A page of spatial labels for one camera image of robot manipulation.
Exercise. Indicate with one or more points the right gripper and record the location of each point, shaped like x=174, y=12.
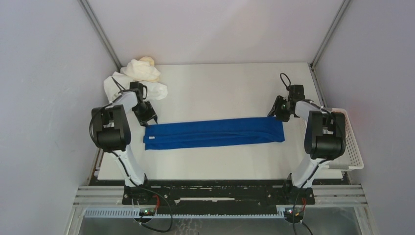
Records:
x=279, y=108

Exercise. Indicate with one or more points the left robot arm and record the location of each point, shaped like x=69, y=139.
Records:
x=110, y=131

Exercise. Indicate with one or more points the blue towel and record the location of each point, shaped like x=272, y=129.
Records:
x=213, y=133

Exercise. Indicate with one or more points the white towel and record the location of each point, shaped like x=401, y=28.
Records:
x=156, y=90

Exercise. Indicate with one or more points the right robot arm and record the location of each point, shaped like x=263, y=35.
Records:
x=325, y=136

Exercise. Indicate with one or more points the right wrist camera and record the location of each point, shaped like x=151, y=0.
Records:
x=295, y=93

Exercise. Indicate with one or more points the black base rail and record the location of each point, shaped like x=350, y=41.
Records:
x=218, y=197

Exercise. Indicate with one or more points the white plastic basket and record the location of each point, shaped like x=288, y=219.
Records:
x=351, y=159

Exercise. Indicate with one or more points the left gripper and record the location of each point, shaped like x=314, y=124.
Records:
x=150, y=114

